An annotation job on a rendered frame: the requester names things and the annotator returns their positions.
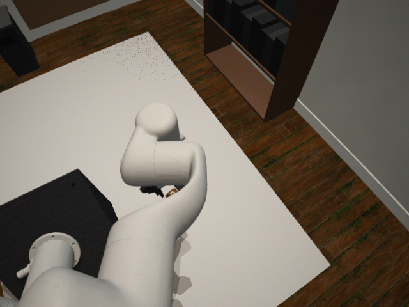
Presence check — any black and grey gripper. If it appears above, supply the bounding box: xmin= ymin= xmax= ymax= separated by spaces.
xmin=140 ymin=186 xmax=165 ymax=198

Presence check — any brown digit cube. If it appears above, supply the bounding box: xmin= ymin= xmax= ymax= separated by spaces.
xmin=167 ymin=188 xmax=177 ymax=197

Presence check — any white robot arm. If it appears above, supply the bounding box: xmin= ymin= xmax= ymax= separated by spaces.
xmin=0 ymin=102 xmax=207 ymax=307

